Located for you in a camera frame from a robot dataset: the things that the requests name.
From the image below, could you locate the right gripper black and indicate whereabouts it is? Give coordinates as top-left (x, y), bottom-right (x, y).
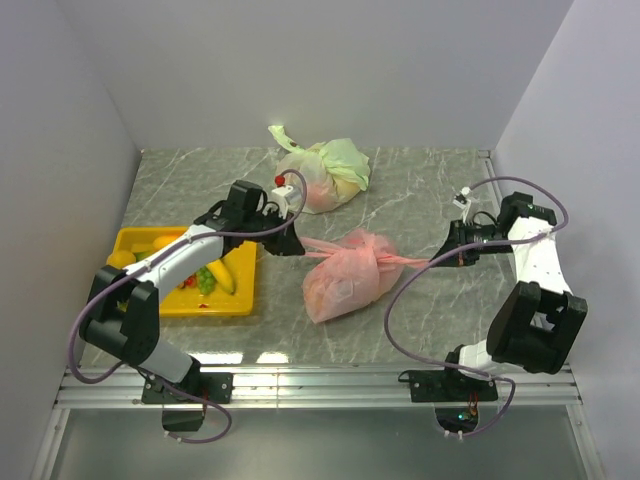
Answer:
top-left (431, 220), bottom-right (515, 268)

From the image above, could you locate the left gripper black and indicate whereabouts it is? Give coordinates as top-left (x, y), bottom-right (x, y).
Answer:
top-left (243, 206), bottom-right (303, 256)

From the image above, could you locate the pink plastic bag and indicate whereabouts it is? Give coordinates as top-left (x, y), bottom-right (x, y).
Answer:
top-left (300, 229), bottom-right (428, 324)

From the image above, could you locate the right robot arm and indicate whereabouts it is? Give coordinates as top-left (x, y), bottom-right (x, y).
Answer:
top-left (434, 192), bottom-right (588, 400)

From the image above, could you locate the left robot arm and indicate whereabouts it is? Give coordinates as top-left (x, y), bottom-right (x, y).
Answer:
top-left (69, 169), bottom-right (308, 402)

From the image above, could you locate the green plastic bag with fruits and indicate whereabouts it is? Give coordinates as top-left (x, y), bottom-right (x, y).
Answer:
top-left (268, 125), bottom-right (371, 214)

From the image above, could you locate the yellow plastic tray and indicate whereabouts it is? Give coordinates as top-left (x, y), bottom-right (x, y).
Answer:
top-left (112, 226), bottom-right (257, 317)

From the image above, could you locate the yellow banana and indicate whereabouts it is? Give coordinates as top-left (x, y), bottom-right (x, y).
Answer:
top-left (206, 259), bottom-right (235, 295)

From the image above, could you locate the green grape bunch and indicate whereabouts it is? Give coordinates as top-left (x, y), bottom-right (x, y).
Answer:
top-left (195, 267), bottom-right (216, 296)

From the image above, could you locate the yellow mango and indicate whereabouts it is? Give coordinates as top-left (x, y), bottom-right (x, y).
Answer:
top-left (152, 235), bottom-right (180, 251)

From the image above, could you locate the yellow lemon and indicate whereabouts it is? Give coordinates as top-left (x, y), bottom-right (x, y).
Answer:
top-left (107, 250), bottom-right (137, 269)

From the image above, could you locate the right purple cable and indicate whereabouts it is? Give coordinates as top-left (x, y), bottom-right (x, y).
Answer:
top-left (383, 175), bottom-right (571, 437)

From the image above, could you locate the purple cable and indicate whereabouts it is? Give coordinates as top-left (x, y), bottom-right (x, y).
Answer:
top-left (67, 168), bottom-right (309, 385)
top-left (383, 175), bottom-right (571, 437)

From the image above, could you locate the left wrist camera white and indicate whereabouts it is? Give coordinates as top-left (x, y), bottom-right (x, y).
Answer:
top-left (269, 175), bottom-right (302, 220)

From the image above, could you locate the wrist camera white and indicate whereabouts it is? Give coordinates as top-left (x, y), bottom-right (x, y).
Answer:
top-left (269, 175), bottom-right (302, 220)
top-left (453, 187), bottom-right (473, 222)

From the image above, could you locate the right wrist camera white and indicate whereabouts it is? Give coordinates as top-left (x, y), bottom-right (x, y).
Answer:
top-left (453, 187), bottom-right (473, 222)

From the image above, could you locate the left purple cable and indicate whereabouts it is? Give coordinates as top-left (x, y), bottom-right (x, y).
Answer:
top-left (67, 168), bottom-right (309, 385)

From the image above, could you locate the right side aluminium rail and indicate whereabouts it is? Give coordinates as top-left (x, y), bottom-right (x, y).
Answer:
top-left (477, 150), bottom-right (495, 178)

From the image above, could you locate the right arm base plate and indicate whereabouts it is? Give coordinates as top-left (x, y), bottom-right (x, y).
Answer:
top-left (398, 368), bottom-right (498, 403)

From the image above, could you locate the aluminium mounting rail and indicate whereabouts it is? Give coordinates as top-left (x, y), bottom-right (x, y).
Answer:
top-left (54, 364), bottom-right (582, 410)

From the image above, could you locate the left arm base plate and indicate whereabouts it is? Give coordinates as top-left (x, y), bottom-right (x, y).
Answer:
top-left (141, 372), bottom-right (233, 405)

